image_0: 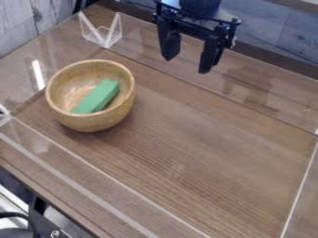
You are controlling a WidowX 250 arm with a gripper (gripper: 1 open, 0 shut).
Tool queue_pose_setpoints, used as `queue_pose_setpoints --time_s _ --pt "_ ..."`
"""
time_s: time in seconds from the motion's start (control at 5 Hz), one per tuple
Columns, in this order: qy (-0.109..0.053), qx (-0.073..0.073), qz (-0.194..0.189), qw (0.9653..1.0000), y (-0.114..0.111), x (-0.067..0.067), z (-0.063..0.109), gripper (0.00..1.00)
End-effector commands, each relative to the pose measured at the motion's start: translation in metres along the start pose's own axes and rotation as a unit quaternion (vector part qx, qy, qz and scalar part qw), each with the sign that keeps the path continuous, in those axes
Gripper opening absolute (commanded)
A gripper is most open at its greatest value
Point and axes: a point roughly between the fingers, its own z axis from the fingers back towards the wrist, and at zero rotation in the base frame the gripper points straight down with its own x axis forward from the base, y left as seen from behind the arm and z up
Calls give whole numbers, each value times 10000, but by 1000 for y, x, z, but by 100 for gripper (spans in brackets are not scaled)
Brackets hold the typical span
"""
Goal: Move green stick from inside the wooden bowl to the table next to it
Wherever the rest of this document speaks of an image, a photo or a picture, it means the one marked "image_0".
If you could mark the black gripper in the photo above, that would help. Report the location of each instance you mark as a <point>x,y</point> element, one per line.
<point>201,17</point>

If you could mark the green rectangular stick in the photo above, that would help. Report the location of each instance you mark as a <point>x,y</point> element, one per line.
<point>99,97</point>

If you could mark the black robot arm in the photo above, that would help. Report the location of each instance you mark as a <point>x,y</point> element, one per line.
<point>202,19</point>

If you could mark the wooden bowl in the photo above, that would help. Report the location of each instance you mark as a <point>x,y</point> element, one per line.
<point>73,83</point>

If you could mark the clear acrylic corner bracket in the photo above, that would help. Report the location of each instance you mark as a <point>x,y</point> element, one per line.
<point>101,36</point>

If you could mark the black table frame bracket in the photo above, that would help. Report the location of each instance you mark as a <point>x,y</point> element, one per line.
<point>51,223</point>

